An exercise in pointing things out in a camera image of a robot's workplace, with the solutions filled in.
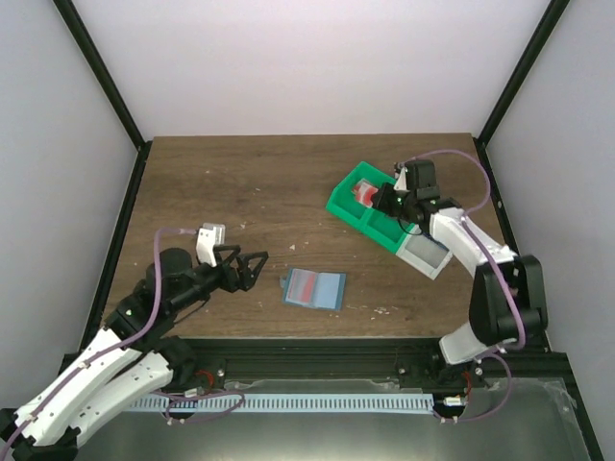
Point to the black frame post right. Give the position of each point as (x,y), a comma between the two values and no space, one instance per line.
(538,40)

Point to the metal base plate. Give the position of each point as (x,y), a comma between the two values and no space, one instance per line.
(519,419)

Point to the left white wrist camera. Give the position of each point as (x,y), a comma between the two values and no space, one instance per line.
(209,236)

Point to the green bin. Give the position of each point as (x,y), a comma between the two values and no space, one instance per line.
(343,203)
(385,231)

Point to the white bin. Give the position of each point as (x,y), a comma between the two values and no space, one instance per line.
(425,255)

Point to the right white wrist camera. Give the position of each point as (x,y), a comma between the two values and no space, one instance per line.
(400,184)

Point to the blue card holder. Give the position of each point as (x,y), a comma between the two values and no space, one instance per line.
(328,292)

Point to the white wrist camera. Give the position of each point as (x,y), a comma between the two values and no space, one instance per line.
(209,236)
(400,184)

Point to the black frame post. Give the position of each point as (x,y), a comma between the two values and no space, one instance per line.
(81,35)
(538,40)

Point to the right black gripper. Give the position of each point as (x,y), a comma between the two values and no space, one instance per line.
(390,201)

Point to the green bin middle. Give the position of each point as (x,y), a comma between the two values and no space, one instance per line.
(385,231)

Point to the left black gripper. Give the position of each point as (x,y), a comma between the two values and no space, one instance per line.
(229,273)

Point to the white slotted cable duct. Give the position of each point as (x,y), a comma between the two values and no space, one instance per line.
(293,403)

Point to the black frame post left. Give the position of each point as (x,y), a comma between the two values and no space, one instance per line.
(81,35)

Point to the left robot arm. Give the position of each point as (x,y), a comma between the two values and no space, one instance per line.
(131,355)

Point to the green bin far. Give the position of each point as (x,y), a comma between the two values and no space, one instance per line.
(343,203)

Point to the red white card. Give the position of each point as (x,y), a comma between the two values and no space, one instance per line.
(364,192)
(301,284)

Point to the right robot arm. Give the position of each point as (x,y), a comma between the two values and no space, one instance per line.
(508,301)

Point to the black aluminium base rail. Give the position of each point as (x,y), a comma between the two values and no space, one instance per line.
(412,363)

